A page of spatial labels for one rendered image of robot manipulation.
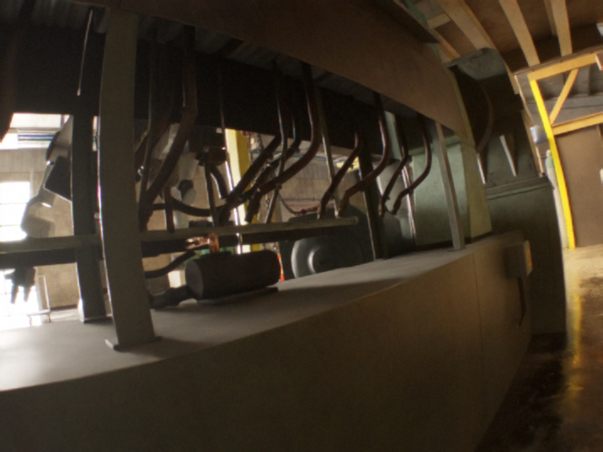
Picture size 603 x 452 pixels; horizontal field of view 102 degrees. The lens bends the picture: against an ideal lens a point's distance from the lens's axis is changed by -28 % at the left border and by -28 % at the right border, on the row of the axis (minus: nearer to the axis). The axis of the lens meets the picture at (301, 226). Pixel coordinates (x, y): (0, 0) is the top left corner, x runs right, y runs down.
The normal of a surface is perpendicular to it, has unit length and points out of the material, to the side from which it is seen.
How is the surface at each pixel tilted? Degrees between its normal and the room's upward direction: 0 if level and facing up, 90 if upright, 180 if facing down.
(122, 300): 90
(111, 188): 90
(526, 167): 90
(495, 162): 90
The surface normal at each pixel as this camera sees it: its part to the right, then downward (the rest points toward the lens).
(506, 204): -0.72, 0.05
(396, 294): 0.69, -0.16
